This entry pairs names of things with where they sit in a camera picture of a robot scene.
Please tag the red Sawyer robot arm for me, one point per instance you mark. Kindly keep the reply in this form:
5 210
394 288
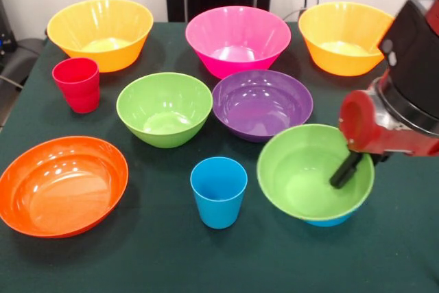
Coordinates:
411 66

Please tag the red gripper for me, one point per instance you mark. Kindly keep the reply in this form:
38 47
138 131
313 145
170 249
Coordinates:
360 121

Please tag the blue bowl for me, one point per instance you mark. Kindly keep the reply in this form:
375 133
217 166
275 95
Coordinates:
326 222

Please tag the blue cup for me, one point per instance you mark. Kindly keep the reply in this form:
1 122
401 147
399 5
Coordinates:
217 207

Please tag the pink large bowl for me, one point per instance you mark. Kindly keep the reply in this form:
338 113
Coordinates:
236 63

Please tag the large green bowl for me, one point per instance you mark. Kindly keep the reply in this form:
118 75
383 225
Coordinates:
161 111

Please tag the small green bowl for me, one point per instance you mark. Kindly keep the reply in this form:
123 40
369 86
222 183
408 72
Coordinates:
302 176

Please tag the orange shallow bowl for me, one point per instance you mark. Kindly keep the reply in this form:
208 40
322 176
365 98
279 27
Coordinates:
61 190

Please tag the dark green tablecloth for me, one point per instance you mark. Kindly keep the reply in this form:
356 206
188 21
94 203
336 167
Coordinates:
171 265

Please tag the red cup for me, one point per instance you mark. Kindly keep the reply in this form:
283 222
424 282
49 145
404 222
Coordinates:
80 94

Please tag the purple bowl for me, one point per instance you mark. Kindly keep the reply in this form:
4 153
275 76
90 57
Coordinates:
260 104

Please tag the black computer equipment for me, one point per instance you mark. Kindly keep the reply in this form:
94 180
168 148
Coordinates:
7 32

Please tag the yellow-orange large bowl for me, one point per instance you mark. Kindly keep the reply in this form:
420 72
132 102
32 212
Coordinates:
336 59
103 56

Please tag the grey office chair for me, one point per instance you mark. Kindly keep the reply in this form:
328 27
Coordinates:
24 59

